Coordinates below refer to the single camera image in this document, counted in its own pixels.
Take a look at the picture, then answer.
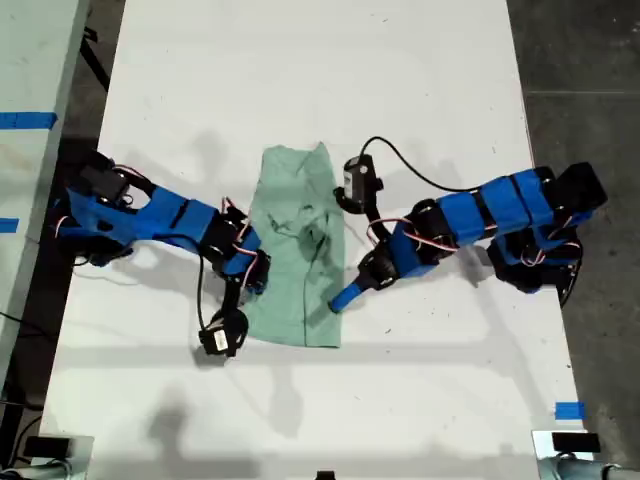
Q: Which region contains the small black box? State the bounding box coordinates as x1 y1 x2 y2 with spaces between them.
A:
551 432 601 454
23 436 71 459

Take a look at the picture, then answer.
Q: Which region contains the grey metal tube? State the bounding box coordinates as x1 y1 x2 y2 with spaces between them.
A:
0 458 74 480
537 455 640 480

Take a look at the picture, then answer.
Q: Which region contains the square blue tape piece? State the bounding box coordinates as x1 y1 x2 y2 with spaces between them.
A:
554 401 586 421

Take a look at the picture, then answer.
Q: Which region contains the black base cable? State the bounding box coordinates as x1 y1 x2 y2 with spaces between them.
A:
558 257 585 309

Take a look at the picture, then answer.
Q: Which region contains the pale green T-shirt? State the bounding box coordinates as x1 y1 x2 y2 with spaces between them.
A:
247 141 347 350

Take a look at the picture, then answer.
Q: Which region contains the black camera box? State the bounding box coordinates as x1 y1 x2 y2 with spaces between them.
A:
198 309 250 359
333 153 384 214

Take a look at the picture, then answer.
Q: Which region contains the pale side table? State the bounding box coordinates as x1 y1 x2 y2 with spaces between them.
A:
0 0 92 386

